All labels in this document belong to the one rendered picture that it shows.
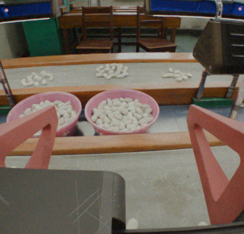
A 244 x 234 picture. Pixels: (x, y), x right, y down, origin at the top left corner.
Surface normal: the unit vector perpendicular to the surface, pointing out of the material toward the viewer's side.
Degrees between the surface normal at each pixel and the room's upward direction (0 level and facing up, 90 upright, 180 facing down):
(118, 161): 0
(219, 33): 58
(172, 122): 0
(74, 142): 0
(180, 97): 90
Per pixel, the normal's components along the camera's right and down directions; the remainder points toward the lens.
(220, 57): 0.06, 0.07
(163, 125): 0.00, -0.81
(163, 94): 0.07, 0.59
